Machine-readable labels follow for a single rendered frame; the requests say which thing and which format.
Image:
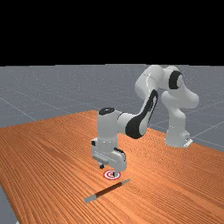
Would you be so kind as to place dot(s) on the brown pen with grey ends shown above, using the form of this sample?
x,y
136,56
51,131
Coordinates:
x,y
106,191

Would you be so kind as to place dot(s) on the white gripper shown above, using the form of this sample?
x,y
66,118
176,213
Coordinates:
x,y
108,153

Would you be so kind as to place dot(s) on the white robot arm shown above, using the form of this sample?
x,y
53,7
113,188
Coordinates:
x,y
175,116

